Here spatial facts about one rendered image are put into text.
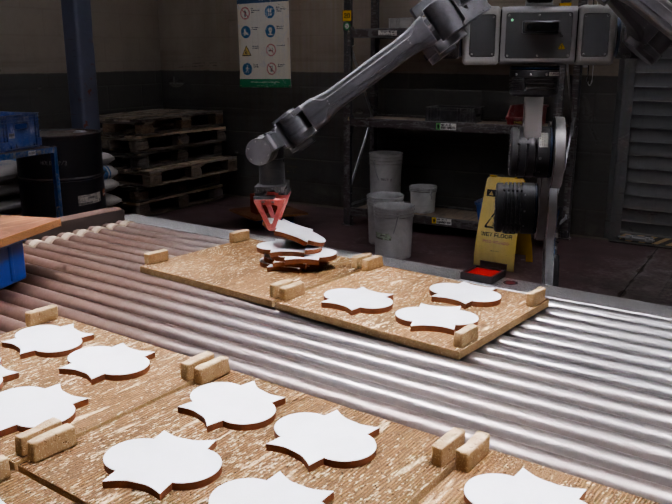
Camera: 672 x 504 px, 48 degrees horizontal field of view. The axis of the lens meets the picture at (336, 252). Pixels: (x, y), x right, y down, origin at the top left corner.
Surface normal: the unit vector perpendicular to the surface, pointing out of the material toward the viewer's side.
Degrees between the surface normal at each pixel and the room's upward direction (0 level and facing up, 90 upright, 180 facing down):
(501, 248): 78
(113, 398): 0
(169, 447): 0
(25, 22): 90
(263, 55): 90
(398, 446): 0
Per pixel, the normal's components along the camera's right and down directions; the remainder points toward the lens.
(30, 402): 0.00, -0.97
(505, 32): -0.19, 0.25
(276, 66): -0.51, 0.22
